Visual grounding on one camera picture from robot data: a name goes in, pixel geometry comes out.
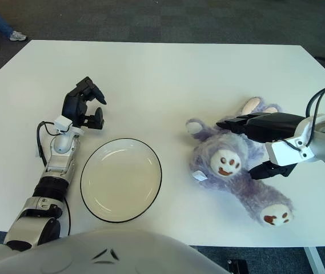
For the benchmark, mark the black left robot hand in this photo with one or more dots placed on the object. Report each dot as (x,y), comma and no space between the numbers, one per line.
(73,107)

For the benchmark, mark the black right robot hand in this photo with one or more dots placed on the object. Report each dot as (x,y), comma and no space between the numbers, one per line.
(273,125)

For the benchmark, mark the purple plush bunny doll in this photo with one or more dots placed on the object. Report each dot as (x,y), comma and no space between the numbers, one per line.
(236,182)

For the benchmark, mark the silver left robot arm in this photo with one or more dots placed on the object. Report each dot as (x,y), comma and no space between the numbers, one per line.
(59,160)

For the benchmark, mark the white plate with black rim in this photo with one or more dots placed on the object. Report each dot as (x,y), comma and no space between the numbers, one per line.
(120,179)

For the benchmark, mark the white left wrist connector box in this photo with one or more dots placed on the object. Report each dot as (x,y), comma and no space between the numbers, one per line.
(63,123)

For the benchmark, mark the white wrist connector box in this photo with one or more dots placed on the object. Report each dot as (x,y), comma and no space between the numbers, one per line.
(63,123)
(282,152)

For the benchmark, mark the white right wrist connector box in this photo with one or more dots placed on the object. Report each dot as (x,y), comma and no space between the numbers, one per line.
(282,152)

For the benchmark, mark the white sneaker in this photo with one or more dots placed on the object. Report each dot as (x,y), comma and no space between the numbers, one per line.
(18,36)

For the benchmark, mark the white table leg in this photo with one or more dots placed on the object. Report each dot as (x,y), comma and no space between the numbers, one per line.
(312,259)

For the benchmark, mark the small black floor object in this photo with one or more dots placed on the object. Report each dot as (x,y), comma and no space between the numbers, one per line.
(238,266)

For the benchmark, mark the silver robot torso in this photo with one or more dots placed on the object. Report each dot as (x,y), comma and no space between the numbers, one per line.
(108,251)

